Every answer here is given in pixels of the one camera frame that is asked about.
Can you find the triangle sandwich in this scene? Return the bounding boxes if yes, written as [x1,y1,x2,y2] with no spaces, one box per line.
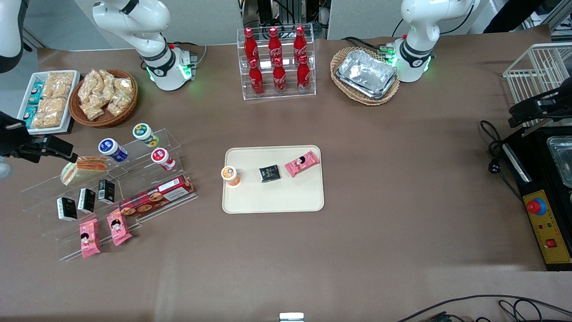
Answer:
[60,155,109,186]

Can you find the clear tray inside machine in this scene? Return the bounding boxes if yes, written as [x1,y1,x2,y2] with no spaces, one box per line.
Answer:
[546,136,572,189]

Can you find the aluminium foil tray stack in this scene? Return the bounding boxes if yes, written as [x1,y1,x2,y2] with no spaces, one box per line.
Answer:
[336,49,399,100]

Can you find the beige plastic tray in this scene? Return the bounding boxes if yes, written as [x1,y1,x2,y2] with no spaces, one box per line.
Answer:
[222,144,325,215]

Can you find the tan cracker snack pack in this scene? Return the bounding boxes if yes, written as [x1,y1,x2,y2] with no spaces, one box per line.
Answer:
[30,113,63,129]
[38,97,68,119]
[44,72,75,99]

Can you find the clear bag of fried snacks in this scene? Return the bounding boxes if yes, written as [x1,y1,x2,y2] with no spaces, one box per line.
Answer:
[80,103,105,121]
[106,92,131,116]
[99,70,118,97]
[114,78,135,97]
[78,69,102,106]

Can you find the blue cap yogurt bottle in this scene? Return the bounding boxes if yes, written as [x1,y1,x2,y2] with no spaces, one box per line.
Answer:
[98,138,129,163]

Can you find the white rectangular snack dish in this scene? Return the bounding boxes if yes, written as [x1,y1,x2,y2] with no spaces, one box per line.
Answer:
[17,70,81,135]

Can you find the dark brown wicker basket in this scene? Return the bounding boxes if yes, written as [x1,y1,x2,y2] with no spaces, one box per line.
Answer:
[69,69,139,128]

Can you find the small black drink carton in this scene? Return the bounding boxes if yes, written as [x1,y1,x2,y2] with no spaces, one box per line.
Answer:
[56,197,78,222]
[77,188,96,214]
[97,179,116,205]

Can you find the black sealing machine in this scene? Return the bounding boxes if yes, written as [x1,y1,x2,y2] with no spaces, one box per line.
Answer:
[502,127,572,272]

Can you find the green cap yogurt bottle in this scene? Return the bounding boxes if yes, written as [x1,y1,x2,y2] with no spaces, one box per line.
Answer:
[132,123,160,148]

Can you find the pink cartoon snack pack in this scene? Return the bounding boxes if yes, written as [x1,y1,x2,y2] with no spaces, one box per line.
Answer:
[106,208,133,247]
[79,217,101,259]
[284,150,321,178]

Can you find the clear acrylic stepped shelf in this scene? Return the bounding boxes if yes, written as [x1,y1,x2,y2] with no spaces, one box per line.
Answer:
[20,127,198,262]

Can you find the red cap yogurt bottle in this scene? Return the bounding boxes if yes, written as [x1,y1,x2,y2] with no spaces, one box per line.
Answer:
[151,148,177,172]

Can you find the red cookie box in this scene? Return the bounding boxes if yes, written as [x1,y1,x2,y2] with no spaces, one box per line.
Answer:
[119,174,196,219]

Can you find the light woven wicker basket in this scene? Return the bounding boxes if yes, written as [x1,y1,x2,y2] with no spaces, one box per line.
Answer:
[330,47,401,106]

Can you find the orange lid cup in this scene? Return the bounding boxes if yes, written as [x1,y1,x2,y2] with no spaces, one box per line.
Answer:
[221,165,241,187]

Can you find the red cola bottle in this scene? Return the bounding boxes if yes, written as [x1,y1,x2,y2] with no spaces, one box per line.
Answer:
[272,58,287,94]
[243,27,259,64]
[248,59,265,96]
[293,25,308,61]
[268,26,283,63]
[296,55,311,93]

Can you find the small black snack packet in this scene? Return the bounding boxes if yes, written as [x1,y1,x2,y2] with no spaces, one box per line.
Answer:
[259,164,282,183]

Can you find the clear acrylic bottle rack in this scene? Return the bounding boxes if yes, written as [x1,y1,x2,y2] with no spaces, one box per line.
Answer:
[236,27,317,101]

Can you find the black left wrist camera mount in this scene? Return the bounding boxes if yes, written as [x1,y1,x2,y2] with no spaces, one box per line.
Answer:
[536,84,572,118]

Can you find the white wire basket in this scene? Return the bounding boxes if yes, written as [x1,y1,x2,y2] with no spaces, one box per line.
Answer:
[502,42,572,128]

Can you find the black power cable with plug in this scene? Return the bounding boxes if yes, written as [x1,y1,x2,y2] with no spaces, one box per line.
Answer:
[480,119,524,203]

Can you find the aluminium frame rack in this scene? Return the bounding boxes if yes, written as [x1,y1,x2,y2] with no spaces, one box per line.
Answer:
[512,0,572,43]

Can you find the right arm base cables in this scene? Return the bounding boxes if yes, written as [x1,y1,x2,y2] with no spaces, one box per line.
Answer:
[167,41,209,82]

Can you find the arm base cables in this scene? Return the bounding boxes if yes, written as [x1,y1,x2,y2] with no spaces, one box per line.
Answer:
[167,41,209,82]
[341,36,399,61]

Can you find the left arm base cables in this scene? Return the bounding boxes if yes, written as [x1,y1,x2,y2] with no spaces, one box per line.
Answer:
[341,36,399,61]

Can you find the long black cable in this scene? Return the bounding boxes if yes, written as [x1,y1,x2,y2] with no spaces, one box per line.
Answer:
[397,294,572,322]

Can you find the looped black cable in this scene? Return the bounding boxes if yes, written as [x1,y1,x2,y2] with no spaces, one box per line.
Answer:
[498,298,539,322]

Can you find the dark equipment with cables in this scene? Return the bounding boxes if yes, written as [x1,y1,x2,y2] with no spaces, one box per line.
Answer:
[239,0,330,41]

